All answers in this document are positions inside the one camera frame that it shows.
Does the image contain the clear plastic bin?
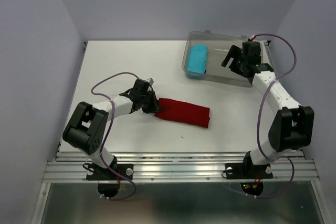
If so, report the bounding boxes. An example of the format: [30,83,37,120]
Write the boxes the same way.
[182,31,251,88]

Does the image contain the red t shirt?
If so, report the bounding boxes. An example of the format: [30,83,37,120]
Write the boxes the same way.
[154,98,210,129]

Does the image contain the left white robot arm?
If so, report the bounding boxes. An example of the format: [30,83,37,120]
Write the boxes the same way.
[62,78,161,182]

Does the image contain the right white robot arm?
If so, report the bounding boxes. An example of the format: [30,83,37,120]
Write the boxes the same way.
[222,41,314,179]

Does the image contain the rolled light blue t shirt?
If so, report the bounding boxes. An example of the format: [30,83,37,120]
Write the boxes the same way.
[185,44,208,79]

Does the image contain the aluminium mounting rail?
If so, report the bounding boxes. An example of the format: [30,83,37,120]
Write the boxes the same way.
[41,152,321,183]

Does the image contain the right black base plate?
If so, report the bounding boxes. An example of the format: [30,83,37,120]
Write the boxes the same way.
[222,163,273,180]

